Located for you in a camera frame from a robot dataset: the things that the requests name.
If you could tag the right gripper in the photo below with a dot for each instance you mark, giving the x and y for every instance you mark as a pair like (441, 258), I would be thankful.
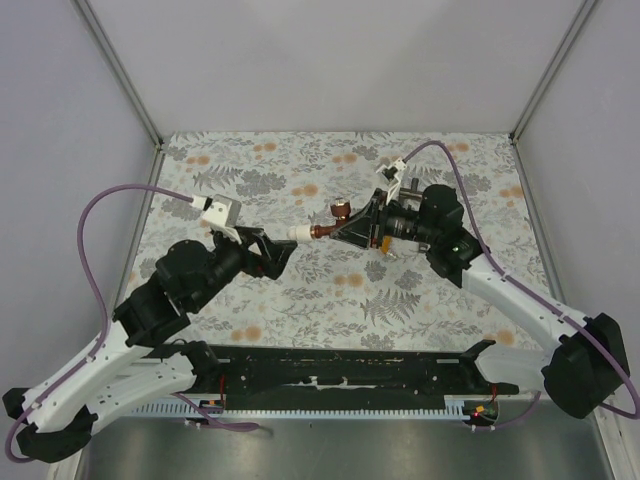
(358, 228)

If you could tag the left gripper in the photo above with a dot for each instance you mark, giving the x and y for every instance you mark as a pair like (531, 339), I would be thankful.
(276, 252)

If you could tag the brown faucet with chrome cap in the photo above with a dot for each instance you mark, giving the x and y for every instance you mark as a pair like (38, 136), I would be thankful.
(340, 211)

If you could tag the white pipe elbow fitting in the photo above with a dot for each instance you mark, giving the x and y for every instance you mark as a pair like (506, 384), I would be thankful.
(301, 233)

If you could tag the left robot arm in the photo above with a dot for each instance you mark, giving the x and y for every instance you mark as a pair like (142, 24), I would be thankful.
(59, 417)

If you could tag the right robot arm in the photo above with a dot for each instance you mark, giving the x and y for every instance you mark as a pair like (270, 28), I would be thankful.
(580, 362)

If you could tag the floral patterned table mat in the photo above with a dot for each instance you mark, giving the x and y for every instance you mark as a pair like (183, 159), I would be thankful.
(335, 296)

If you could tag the yellow faucet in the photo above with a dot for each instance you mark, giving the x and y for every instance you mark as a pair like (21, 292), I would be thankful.
(386, 248)

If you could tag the grey metal faucet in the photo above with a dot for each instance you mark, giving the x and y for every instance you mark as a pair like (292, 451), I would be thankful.
(411, 193)

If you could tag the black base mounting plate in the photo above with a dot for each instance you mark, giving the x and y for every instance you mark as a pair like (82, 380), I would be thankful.
(285, 378)

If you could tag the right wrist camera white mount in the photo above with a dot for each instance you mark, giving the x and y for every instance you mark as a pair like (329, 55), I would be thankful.
(393, 172)

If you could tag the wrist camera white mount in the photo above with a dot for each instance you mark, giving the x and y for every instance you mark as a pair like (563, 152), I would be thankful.
(393, 172)
(220, 213)

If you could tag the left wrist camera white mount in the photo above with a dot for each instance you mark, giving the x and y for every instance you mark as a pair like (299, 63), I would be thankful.
(220, 213)

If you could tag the white slotted cable duct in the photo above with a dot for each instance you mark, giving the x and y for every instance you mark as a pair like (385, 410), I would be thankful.
(174, 408)

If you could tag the left aluminium frame post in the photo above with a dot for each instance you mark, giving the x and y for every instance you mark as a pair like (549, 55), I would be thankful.
(104, 44)

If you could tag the aluminium frame post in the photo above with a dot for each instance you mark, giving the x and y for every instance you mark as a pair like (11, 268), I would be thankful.
(561, 53)
(104, 44)

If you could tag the right aluminium frame post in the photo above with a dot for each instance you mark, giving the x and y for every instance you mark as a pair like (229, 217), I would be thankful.
(561, 53)

